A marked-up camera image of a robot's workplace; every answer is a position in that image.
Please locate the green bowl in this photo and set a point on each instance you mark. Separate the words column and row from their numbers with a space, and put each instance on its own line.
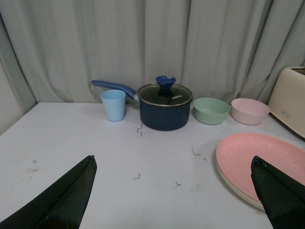
column 210, row 111

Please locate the light blue cup left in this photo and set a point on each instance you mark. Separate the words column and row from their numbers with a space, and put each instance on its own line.
column 114, row 104

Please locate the pink bowl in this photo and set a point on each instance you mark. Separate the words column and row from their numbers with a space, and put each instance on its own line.
column 249, row 111

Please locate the dark blue saucepan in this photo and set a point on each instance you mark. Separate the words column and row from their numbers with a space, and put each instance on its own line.
column 154, row 117

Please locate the cream toaster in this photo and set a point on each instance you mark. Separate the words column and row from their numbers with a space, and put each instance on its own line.
column 287, row 101

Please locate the grey curtain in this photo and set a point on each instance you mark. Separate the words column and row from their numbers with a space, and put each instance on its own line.
column 50, row 50

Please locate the glass pot lid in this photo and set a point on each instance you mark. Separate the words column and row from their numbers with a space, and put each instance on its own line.
column 165, row 93

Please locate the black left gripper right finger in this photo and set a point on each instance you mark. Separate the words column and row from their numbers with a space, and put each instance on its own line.
column 282, row 197

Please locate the beige plate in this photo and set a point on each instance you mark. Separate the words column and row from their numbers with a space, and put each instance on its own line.
column 252, row 201

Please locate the pink plate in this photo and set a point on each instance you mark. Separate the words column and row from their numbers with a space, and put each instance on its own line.
column 234, row 155

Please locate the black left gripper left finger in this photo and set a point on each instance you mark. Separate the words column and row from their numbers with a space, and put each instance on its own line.
column 62, row 205

